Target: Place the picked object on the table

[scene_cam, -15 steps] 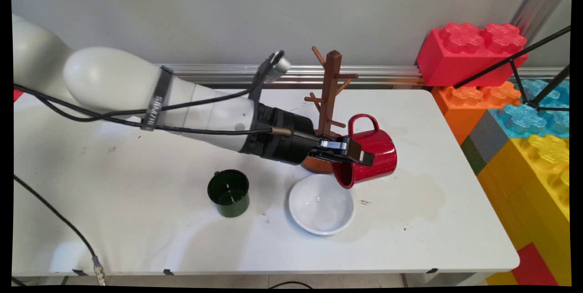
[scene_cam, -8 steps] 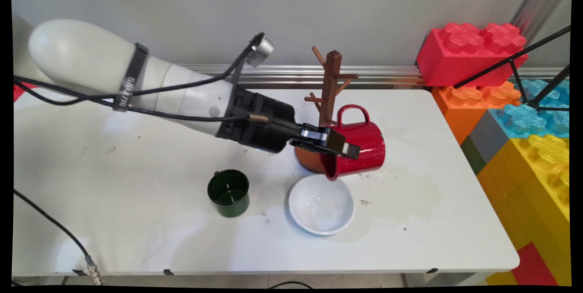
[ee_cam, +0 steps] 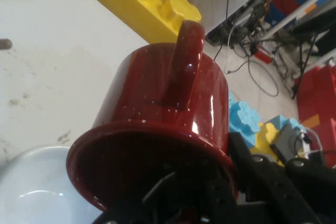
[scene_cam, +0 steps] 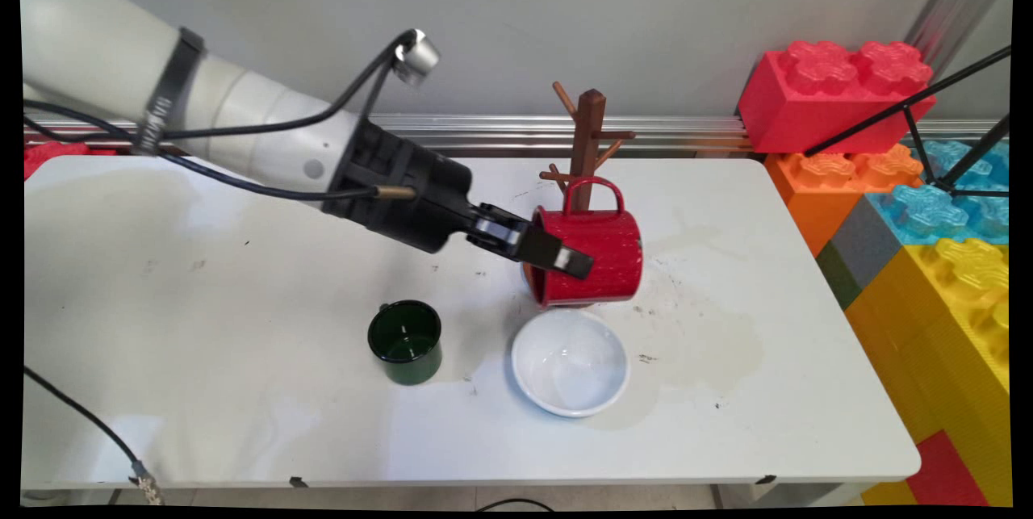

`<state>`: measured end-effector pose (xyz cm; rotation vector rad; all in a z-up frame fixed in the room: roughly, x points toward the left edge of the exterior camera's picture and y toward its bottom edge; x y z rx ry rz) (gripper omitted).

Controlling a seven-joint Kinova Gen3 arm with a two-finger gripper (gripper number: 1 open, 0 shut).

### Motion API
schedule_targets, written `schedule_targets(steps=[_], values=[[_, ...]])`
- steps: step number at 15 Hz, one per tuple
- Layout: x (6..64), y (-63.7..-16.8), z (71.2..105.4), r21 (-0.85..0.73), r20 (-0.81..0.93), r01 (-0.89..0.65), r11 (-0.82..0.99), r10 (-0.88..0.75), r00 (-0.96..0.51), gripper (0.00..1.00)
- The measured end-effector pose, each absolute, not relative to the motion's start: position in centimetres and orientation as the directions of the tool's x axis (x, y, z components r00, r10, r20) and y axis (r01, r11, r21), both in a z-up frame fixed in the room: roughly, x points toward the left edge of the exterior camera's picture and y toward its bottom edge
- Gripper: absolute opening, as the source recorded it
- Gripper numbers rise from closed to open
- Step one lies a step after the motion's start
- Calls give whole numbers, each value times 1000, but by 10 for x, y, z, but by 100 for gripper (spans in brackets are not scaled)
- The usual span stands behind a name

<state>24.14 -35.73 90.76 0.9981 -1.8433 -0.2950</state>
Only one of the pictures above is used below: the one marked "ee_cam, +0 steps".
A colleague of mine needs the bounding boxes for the small yellow floor block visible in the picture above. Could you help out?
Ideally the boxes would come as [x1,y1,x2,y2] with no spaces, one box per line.
[250,121,287,167]

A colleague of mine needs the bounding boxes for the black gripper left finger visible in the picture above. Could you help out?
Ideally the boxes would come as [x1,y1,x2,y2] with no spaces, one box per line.
[93,170,238,224]

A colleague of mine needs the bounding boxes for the grey power adapter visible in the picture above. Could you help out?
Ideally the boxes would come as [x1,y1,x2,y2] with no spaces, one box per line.
[269,123,306,162]

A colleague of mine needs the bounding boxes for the looped grey floor cable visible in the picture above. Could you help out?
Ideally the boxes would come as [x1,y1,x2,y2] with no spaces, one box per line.
[213,0,279,98]

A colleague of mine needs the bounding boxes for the red block with orange patch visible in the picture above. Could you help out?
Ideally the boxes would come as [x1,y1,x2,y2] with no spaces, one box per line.
[296,64,336,169]

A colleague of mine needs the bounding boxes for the large yellow toy block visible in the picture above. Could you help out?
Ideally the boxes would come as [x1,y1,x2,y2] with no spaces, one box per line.
[64,0,203,45]

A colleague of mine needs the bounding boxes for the red speckled enamel mug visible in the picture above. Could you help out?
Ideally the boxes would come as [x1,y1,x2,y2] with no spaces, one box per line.
[65,19,240,213]

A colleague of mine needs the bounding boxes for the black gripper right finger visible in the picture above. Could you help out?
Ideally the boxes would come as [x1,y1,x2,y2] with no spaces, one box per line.
[227,131,336,224]

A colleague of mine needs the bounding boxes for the light blue floor block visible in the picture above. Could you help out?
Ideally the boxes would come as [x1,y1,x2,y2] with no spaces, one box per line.
[227,91,263,152]

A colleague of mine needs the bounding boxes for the brown wooden mug tree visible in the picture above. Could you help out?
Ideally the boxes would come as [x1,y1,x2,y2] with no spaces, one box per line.
[0,38,13,51]

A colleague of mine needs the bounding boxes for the white ceramic bowl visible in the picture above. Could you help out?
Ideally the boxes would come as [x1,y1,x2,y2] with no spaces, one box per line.
[0,144,106,224]

